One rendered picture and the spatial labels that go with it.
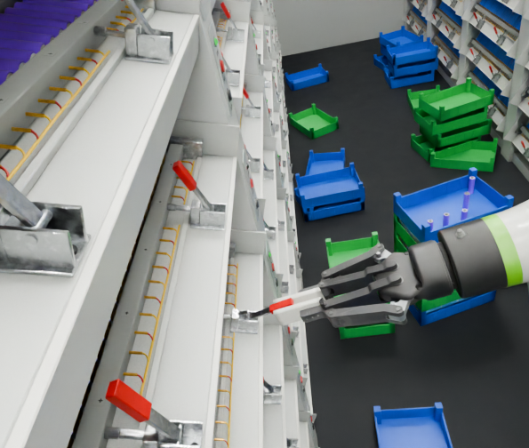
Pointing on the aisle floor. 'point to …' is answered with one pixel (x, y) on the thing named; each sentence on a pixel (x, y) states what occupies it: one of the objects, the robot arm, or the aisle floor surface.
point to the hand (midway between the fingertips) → (300, 307)
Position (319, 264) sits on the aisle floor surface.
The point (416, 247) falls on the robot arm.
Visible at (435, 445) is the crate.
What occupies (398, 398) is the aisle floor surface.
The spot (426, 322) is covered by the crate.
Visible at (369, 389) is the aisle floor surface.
